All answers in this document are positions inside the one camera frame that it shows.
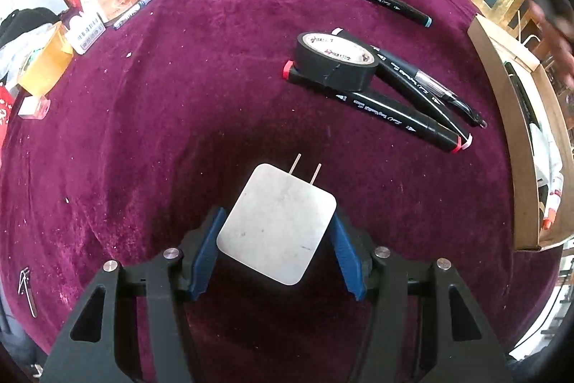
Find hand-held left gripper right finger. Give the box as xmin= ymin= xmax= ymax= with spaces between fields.
xmin=329 ymin=206 xmax=514 ymax=383

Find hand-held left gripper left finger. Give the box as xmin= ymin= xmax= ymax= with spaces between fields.
xmin=38 ymin=206 xmax=227 ymax=383

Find white charger adapter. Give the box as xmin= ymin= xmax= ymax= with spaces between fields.
xmin=216 ymin=154 xmax=337 ymax=286

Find black marker green cap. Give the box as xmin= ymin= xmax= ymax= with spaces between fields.
xmin=503 ymin=61 xmax=540 ymax=129

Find cardboard box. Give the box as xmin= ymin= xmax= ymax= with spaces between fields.
xmin=467 ymin=13 xmax=574 ymax=253

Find white bottle orange cap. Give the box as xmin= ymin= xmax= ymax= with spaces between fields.
xmin=530 ymin=122 xmax=565 ymax=232

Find person's right hand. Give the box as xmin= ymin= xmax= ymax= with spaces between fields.
xmin=529 ymin=0 xmax=574 ymax=90

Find black marker red caps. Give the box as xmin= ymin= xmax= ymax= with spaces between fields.
xmin=282 ymin=60 xmax=464 ymax=154

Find clear gel pen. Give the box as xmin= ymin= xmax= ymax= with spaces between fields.
xmin=371 ymin=46 xmax=488 ymax=129

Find black marker white caps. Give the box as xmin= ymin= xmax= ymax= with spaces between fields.
xmin=331 ymin=28 xmax=474 ymax=149

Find black tape roll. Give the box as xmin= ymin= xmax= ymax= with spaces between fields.
xmin=295 ymin=32 xmax=378 ymax=92

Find metal clip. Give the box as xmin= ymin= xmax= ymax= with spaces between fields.
xmin=17 ymin=267 xmax=40 ymax=317

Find small clear block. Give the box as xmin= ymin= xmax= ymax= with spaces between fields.
xmin=17 ymin=95 xmax=51 ymax=122

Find white printed card box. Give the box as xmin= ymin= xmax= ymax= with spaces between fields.
xmin=66 ymin=11 xmax=107 ymax=55

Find yellow tape roll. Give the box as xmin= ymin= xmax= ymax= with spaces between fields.
xmin=17 ymin=22 xmax=75 ymax=97

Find grey marker pen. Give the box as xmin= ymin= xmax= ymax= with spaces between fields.
xmin=113 ymin=0 xmax=154 ymax=31

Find black cloth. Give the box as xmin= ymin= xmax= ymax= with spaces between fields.
xmin=0 ymin=7 xmax=61 ymax=49

